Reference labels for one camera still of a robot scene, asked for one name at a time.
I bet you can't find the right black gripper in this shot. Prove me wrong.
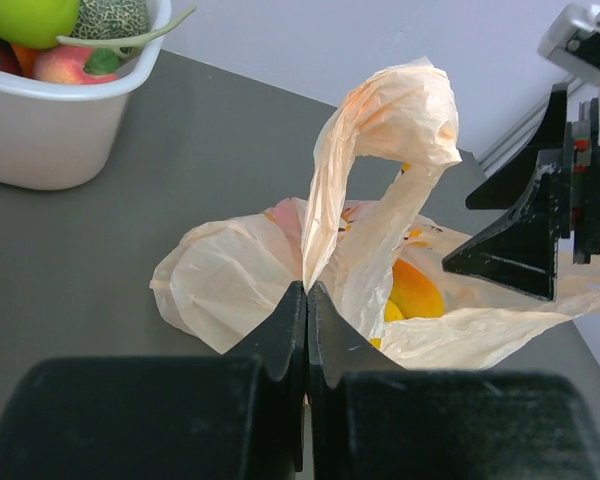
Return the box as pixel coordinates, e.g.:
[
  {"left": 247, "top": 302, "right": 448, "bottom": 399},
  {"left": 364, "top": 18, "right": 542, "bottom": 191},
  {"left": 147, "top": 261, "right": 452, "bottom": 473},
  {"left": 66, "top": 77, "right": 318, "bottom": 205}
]
[{"left": 442, "top": 83, "right": 600, "bottom": 301}]

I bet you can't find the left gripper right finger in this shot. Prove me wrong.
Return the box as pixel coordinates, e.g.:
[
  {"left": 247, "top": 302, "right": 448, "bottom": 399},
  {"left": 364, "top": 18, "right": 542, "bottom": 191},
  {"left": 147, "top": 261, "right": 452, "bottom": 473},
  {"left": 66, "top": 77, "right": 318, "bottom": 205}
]
[{"left": 306, "top": 282, "right": 404, "bottom": 390}]

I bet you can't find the orange yellow mango in bag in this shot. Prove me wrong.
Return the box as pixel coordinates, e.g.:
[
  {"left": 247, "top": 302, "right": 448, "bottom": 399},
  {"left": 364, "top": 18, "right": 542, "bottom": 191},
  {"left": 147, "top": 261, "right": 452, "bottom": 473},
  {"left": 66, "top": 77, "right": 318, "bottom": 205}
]
[{"left": 384, "top": 259, "right": 445, "bottom": 323}]

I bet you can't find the white plastic fruit basket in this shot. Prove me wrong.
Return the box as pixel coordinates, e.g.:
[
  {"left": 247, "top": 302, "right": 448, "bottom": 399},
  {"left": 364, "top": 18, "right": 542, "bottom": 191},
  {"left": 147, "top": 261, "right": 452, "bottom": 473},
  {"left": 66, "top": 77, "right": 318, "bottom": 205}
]
[{"left": 0, "top": 1, "right": 184, "bottom": 190}]

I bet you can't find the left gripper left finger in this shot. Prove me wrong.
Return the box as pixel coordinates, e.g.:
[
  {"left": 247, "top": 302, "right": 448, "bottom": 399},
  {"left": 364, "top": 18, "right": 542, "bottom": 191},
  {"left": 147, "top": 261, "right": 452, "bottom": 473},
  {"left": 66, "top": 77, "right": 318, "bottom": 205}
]
[{"left": 227, "top": 281, "right": 306, "bottom": 473}]

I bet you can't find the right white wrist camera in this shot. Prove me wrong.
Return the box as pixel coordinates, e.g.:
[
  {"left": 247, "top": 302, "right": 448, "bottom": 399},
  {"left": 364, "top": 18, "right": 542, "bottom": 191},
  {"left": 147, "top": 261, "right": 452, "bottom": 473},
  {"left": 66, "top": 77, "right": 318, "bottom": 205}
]
[{"left": 538, "top": 3, "right": 600, "bottom": 145}]

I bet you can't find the pink peach with leaf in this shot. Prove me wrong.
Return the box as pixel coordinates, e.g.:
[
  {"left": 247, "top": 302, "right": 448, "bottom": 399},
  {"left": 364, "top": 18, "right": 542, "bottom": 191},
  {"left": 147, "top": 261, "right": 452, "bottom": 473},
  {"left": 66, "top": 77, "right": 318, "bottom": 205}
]
[{"left": 33, "top": 45, "right": 121, "bottom": 85}]

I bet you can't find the translucent orange plastic bag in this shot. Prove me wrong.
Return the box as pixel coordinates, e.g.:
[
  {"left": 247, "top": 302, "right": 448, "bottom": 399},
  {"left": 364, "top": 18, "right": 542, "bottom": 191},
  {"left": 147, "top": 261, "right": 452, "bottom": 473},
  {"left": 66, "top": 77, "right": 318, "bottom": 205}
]
[{"left": 150, "top": 58, "right": 600, "bottom": 369}]

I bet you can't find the green apple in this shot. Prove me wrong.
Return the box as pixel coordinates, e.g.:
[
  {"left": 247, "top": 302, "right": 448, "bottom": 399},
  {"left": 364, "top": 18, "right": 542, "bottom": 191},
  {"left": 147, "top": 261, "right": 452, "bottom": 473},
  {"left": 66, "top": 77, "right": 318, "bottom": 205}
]
[{"left": 0, "top": 0, "right": 80, "bottom": 49}]

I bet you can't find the orange fruit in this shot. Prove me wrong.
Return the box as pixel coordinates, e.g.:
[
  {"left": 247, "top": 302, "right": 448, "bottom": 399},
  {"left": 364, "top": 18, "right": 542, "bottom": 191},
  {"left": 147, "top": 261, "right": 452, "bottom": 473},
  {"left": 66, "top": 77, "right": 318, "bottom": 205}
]
[{"left": 11, "top": 43, "right": 43, "bottom": 79}]

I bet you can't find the green cantaloupe melon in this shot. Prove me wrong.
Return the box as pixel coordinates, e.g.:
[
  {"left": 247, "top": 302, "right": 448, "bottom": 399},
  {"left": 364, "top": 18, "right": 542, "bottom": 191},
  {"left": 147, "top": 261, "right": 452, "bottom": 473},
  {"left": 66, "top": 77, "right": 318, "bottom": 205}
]
[{"left": 70, "top": 0, "right": 150, "bottom": 40}]

